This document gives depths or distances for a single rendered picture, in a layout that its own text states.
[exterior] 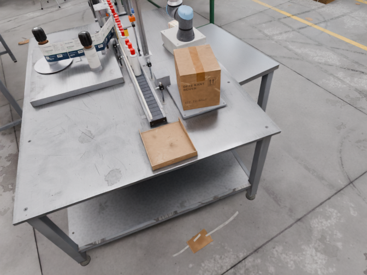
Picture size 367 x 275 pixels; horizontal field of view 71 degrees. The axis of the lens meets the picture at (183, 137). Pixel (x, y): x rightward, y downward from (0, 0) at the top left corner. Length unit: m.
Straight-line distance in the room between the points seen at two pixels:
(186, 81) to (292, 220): 1.37
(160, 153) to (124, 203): 0.72
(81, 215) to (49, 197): 0.65
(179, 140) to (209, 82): 0.39
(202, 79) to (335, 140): 1.70
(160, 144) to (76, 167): 0.48
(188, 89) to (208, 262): 1.22
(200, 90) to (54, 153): 0.95
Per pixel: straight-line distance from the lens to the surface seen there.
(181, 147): 1.48
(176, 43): 2.20
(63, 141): 1.76
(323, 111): 3.14
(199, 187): 2.04
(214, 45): 2.37
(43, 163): 1.69
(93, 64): 2.13
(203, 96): 1.62
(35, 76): 2.37
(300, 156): 2.62
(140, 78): 1.96
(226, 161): 2.18
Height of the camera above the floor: 1.97
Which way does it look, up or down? 48 degrees down
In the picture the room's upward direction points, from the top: 7 degrees counter-clockwise
